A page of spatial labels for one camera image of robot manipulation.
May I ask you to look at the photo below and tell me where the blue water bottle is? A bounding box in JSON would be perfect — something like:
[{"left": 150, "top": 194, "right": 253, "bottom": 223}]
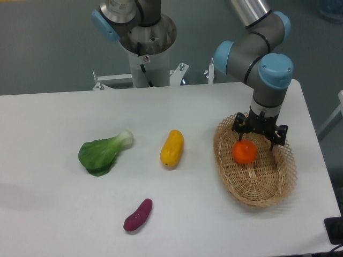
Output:
[{"left": 317, "top": 0, "right": 342, "bottom": 24}]

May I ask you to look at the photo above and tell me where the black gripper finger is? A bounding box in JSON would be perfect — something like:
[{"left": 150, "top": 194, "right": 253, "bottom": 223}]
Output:
[
  {"left": 232, "top": 112, "right": 249, "bottom": 141},
  {"left": 265, "top": 125, "right": 288, "bottom": 150}
]

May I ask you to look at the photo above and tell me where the black device at table edge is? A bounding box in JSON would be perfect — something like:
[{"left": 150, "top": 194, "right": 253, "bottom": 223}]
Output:
[{"left": 324, "top": 217, "right": 342, "bottom": 245}]

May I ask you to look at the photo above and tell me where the yellow mango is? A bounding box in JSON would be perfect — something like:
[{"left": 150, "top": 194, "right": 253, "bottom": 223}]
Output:
[{"left": 160, "top": 130, "right": 184, "bottom": 169}]

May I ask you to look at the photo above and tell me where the purple sweet potato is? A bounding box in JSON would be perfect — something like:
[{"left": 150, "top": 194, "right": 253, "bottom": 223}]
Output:
[{"left": 123, "top": 198, "right": 153, "bottom": 232}]

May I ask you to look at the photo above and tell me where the orange fruit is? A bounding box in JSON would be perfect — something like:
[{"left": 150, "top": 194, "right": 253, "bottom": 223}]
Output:
[{"left": 232, "top": 140, "right": 257, "bottom": 164}]

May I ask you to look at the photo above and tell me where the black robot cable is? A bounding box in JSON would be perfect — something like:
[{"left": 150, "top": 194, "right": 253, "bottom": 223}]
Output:
[{"left": 137, "top": 42, "right": 155, "bottom": 88}]

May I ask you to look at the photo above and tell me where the woven wicker basket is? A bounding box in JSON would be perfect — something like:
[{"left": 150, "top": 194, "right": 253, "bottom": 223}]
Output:
[{"left": 213, "top": 115, "right": 297, "bottom": 207}]

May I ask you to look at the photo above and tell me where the white bracket right edge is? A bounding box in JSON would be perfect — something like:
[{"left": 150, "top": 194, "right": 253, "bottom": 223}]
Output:
[{"left": 317, "top": 91, "right": 342, "bottom": 142}]

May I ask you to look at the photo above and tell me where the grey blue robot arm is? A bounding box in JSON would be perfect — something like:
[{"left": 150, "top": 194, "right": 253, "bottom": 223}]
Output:
[{"left": 91, "top": 1, "right": 294, "bottom": 146}]

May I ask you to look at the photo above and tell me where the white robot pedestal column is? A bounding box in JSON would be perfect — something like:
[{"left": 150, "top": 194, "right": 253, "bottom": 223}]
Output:
[{"left": 118, "top": 13, "right": 178, "bottom": 88}]

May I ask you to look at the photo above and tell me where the green bok choy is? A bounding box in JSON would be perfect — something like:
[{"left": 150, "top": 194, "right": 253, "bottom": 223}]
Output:
[{"left": 78, "top": 130, "right": 134, "bottom": 177}]

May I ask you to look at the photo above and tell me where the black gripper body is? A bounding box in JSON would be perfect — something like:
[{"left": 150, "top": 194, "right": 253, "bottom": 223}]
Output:
[{"left": 248, "top": 108, "right": 279, "bottom": 136}]

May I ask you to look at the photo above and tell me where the white metal mounting frame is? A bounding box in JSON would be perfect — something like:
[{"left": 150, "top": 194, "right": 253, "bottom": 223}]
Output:
[{"left": 92, "top": 57, "right": 216, "bottom": 90}]

